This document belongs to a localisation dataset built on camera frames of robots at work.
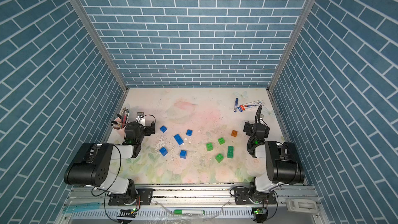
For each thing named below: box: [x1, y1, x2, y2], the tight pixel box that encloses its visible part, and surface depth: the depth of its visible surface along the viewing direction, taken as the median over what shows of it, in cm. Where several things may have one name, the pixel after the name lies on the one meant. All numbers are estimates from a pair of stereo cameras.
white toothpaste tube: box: [237, 99, 266, 112], surface depth 114 cm
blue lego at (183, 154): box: [179, 149, 188, 160], surface depth 86 cm
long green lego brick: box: [226, 145, 234, 159], surface depth 88 cm
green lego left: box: [206, 142, 214, 152], surface depth 90 cm
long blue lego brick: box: [173, 133, 184, 146], surface depth 94 cm
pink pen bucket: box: [111, 117, 130, 138], surface depth 91 cm
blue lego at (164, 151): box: [159, 146, 169, 157], surface depth 88 cm
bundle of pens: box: [110, 107, 130, 129], surface depth 89 cm
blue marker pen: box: [233, 97, 239, 114], surface depth 111 cm
